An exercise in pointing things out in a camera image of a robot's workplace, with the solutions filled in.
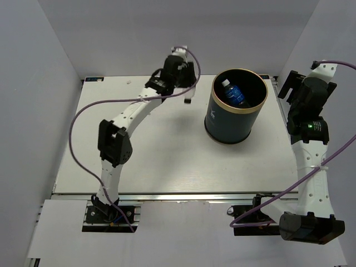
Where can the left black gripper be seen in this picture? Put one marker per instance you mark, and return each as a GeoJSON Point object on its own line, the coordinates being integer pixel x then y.
{"type": "Point", "coordinates": [191, 77]}

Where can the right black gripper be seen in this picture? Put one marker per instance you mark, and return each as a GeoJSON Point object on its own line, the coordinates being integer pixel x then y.
{"type": "Point", "coordinates": [293, 81]}

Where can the small clear bottle black cap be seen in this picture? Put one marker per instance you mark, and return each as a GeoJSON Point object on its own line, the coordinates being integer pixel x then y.
{"type": "Point", "coordinates": [189, 95]}

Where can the clear bottle blue label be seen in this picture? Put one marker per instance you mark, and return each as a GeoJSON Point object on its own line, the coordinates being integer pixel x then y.
{"type": "Point", "coordinates": [234, 95]}

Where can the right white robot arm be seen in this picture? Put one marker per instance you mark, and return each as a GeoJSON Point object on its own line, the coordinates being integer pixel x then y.
{"type": "Point", "coordinates": [313, 220]}

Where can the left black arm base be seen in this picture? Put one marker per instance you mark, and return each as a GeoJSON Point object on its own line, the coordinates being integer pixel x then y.
{"type": "Point", "coordinates": [104, 218]}

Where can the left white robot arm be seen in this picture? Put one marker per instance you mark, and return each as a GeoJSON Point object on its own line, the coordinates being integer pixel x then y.
{"type": "Point", "coordinates": [114, 142]}

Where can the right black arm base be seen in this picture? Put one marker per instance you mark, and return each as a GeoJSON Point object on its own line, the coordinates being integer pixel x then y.
{"type": "Point", "coordinates": [264, 229]}

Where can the dark blue round bin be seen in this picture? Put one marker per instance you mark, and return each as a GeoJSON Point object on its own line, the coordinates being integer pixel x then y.
{"type": "Point", "coordinates": [231, 125]}

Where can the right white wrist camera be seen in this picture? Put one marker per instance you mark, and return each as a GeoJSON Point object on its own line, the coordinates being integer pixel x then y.
{"type": "Point", "coordinates": [323, 71]}

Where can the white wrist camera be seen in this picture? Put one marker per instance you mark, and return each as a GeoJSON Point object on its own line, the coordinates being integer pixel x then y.
{"type": "Point", "coordinates": [323, 71]}
{"type": "Point", "coordinates": [180, 51]}

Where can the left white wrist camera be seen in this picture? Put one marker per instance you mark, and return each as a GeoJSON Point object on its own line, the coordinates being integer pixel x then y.
{"type": "Point", "coordinates": [180, 51]}

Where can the aluminium right side rail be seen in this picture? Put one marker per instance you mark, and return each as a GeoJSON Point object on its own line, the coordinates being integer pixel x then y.
{"type": "Point", "coordinates": [283, 105]}

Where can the aluminium rail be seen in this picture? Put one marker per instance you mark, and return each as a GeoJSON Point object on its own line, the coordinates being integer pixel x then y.
{"type": "Point", "coordinates": [229, 197]}
{"type": "Point", "coordinates": [283, 105]}

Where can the aluminium front rail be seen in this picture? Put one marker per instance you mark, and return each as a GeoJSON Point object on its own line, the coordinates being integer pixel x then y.
{"type": "Point", "coordinates": [229, 197]}

